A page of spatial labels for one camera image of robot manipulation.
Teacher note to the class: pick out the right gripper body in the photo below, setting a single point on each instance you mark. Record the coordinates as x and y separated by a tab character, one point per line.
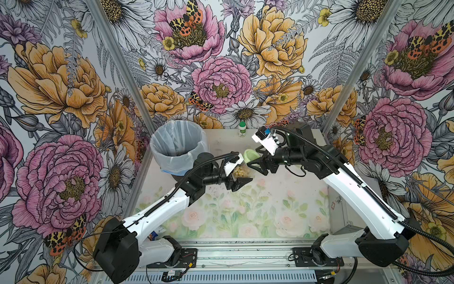
269	161

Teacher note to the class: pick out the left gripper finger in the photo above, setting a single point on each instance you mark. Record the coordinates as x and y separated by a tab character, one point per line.
234	162
239	183

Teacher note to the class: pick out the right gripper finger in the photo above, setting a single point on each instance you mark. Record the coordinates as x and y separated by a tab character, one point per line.
261	167
259	159

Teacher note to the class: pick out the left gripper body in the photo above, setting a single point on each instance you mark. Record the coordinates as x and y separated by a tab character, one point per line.
228	179

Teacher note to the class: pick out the green-lid peanut jar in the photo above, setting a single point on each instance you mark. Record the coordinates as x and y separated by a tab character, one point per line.
242	171

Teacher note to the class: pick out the black trash bin with liner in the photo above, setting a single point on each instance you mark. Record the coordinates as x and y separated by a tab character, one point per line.
176	145

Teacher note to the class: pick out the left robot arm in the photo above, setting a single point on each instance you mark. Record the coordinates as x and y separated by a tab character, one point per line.
125	245

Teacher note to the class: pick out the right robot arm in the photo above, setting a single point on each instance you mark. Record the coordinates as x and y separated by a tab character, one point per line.
383	240

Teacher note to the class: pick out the small green-cap white bottle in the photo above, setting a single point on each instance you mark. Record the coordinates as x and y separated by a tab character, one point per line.
242	129

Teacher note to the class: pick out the blue white small packet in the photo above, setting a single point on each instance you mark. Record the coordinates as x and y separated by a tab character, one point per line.
152	236

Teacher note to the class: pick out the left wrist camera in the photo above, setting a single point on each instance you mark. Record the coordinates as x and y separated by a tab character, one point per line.
229	171

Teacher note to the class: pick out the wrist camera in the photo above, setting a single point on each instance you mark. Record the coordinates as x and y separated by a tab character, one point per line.
229	171
268	140

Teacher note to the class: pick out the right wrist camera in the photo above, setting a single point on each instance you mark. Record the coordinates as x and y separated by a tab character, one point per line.
268	140

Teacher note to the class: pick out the aluminium front rail frame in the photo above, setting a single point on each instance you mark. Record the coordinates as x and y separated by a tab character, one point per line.
270	261

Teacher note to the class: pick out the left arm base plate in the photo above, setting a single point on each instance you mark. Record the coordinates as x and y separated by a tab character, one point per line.
183	258

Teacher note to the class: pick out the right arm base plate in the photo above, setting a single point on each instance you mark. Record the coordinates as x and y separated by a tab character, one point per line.
307	257

